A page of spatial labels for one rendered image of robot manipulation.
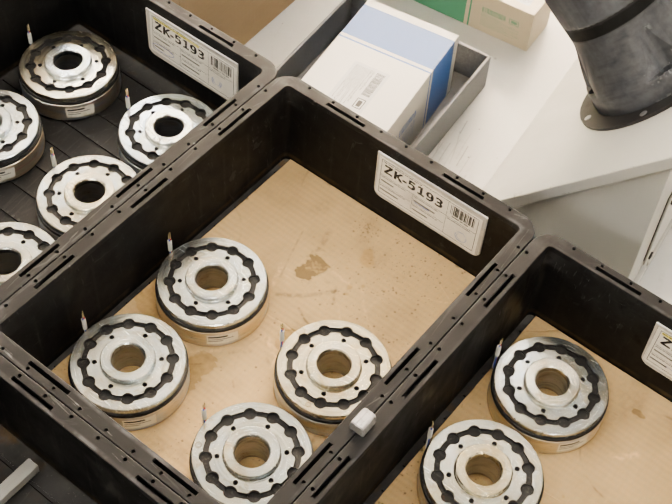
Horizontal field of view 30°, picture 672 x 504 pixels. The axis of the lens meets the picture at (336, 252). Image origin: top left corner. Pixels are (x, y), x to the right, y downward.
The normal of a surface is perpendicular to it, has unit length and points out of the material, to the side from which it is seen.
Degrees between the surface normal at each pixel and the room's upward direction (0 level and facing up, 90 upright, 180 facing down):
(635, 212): 90
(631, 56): 61
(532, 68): 0
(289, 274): 0
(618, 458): 0
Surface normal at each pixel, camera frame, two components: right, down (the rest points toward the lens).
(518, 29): -0.54, 0.65
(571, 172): -0.59, -0.73
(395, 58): 0.05, -0.61
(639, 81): -0.42, 0.31
